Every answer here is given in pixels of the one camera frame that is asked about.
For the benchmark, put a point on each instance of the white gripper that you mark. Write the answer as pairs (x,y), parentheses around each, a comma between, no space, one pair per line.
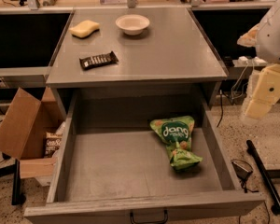
(274,36)

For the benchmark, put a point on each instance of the green rice chip bag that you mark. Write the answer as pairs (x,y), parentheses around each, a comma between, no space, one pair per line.
(175,133)

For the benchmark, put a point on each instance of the grey counter cabinet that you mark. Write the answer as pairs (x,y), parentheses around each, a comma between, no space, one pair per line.
(173,48)

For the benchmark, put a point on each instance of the grey open top drawer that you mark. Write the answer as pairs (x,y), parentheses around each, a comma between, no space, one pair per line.
(112,163)

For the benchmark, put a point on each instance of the snack bag in box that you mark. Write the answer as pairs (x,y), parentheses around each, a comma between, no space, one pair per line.
(52,144)

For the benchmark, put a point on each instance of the white power strip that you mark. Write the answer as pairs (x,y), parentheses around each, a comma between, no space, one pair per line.
(243,60)

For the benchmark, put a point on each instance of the white bowl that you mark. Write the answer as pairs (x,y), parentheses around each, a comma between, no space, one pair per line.
(132,24)

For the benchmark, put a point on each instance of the black floor bar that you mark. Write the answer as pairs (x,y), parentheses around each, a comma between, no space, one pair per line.
(268,175)

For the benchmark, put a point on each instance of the black candy bar wrapper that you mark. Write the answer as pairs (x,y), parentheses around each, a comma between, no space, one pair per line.
(98,60)

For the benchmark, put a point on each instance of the yellow sponge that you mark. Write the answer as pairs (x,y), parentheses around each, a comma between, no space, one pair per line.
(84,28)

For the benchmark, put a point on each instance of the brown cardboard box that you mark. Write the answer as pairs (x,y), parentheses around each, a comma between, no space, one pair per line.
(24,129)

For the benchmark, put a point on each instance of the black stand leg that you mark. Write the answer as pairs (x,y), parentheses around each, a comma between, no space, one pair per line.
(18,196)

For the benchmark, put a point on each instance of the small grey floor bracket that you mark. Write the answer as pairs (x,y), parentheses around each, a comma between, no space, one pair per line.
(242,172)

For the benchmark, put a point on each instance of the black drawer handle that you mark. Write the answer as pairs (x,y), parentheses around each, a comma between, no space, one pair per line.
(149,218)

